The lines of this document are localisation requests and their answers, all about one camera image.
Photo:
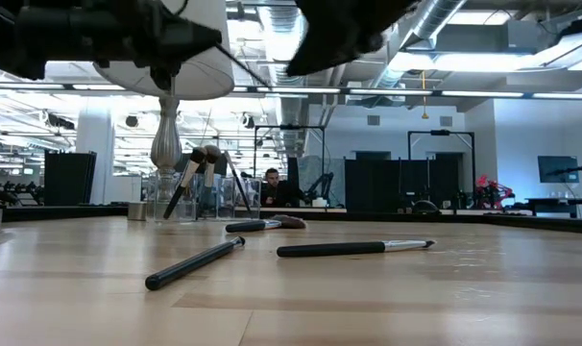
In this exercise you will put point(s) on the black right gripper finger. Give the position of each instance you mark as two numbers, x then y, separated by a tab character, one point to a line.
334	45

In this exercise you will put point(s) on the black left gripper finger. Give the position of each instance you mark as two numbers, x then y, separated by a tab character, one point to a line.
195	41

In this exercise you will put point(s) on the powder brush black bristles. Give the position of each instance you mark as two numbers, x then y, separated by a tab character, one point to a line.
190	168

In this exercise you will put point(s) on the thin black makeup brush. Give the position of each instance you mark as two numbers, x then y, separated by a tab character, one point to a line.
195	263
235	178

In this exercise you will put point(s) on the white shade table lamp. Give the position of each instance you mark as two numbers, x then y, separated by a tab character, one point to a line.
204	72

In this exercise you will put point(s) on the yellow hanging pendant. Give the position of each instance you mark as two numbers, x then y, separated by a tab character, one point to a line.
424	115

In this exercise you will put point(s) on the black room partition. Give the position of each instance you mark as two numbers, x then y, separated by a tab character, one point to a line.
382	187

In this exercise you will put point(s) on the white cup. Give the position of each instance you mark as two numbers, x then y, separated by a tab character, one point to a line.
320	202

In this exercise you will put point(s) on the person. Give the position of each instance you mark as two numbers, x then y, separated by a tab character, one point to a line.
276	192

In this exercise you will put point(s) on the clear acrylic brush organizer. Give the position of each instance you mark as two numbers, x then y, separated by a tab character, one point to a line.
224	202

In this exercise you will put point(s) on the small silver metal cylinder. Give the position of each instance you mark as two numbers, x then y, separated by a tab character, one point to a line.
137	211

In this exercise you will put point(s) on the wide powder brush brown bristles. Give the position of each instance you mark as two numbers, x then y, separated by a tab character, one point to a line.
252	226

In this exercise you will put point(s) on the red robot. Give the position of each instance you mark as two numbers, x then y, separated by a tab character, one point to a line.
492	192

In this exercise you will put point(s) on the wall mounted dark monitor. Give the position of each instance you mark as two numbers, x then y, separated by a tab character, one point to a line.
557	168

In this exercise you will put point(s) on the black aluminium table frame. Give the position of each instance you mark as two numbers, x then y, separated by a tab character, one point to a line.
536	222

